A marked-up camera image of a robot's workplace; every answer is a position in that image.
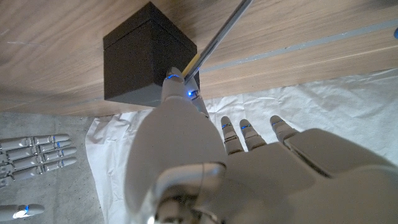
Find black cube box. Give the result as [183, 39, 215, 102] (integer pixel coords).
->
[103, 1, 200, 108]

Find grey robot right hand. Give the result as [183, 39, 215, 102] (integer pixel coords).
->
[0, 133, 78, 222]

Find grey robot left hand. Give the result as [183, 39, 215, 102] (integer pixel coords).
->
[124, 67, 398, 224]

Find thin black pen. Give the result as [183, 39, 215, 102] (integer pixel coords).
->
[182, 0, 254, 85]

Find white backdrop cloth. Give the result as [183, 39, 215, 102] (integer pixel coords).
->
[85, 68, 398, 224]

